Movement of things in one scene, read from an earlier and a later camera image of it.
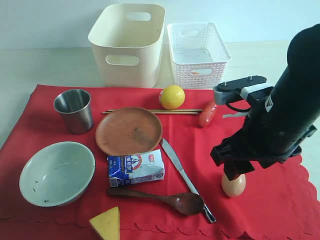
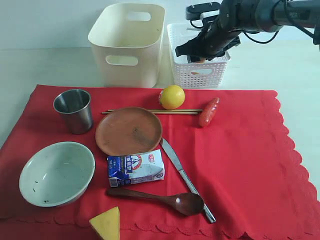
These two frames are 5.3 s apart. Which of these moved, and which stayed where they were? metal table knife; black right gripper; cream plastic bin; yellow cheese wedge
Moved: black right gripper
Stayed: yellow cheese wedge; cream plastic bin; metal table knife
